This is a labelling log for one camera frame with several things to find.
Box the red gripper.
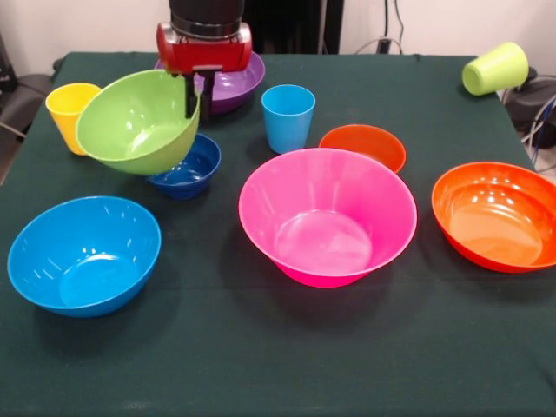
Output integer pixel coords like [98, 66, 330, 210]
[156, 21, 254, 121]

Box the green bowl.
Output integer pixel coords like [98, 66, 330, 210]
[75, 69, 202, 176]

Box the purple bowl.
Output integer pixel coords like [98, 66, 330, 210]
[154, 50, 267, 116]

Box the small dark blue bowl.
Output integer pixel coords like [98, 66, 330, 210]
[145, 133, 222, 202]

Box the light blue cup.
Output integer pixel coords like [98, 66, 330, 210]
[261, 84, 317, 155]

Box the yellow cup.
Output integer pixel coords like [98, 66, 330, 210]
[44, 82, 103, 156]

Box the large pink bowl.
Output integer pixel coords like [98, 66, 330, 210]
[237, 146, 419, 289]

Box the grey chair base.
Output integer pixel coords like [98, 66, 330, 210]
[0, 72, 56, 131]
[501, 71, 556, 131]

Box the small orange bowl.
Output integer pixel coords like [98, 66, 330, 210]
[318, 123, 407, 175]

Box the large light blue bowl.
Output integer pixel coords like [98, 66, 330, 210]
[6, 195, 162, 319]

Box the dark green table cloth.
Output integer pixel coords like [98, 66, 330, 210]
[0, 50, 556, 417]

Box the light green cup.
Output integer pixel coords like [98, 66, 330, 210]
[460, 41, 530, 97]

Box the large orange bowl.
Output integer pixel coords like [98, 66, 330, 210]
[431, 161, 556, 275]

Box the tangled cable bundle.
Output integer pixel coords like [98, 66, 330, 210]
[520, 93, 556, 173]

